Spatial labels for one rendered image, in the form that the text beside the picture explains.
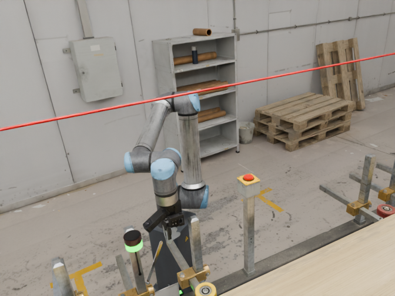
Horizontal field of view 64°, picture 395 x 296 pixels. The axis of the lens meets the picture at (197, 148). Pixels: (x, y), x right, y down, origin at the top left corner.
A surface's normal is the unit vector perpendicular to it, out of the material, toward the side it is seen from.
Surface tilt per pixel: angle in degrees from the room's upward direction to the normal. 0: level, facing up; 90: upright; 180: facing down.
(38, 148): 90
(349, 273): 0
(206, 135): 90
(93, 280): 0
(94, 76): 90
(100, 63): 90
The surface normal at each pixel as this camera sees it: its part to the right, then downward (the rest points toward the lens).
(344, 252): -0.07, -0.91
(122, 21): 0.51, 0.32
